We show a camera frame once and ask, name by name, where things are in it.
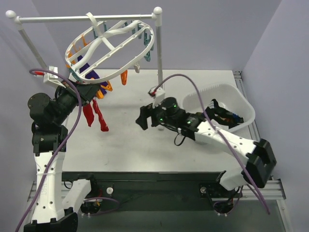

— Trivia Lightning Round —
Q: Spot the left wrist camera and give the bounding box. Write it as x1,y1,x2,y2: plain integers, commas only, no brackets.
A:
43,66,64,88

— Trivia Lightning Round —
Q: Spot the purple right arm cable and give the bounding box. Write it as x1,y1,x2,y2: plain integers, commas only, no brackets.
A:
154,74,271,215

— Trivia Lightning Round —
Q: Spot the orange clothespin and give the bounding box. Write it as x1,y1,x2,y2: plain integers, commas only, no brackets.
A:
120,70,128,86
96,81,113,99

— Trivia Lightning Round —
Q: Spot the white round sock hanger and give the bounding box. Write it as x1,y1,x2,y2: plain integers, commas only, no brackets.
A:
65,12,157,84

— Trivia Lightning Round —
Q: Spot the white plastic basket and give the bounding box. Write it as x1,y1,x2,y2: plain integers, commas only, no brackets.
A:
182,82,255,132

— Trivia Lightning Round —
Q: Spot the black blue patterned sock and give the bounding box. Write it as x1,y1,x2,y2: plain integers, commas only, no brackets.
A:
212,99,244,126

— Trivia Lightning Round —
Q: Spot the white drying rack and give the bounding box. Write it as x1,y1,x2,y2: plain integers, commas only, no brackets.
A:
5,6,168,132

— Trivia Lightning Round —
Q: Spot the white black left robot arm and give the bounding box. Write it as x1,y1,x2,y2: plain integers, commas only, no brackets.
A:
23,84,99,232

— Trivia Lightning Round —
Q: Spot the white clothespin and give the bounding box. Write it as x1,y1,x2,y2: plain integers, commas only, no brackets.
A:
133,62,140,73

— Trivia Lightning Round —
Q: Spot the red santa sock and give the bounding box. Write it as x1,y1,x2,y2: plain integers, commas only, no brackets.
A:
83,103,94,127
93,99,109,132

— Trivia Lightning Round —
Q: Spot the purple sock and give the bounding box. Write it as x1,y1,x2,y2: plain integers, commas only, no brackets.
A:
79,63,99,79

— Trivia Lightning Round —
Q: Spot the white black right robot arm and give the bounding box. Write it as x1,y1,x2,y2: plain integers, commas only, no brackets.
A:
136,97,277,197

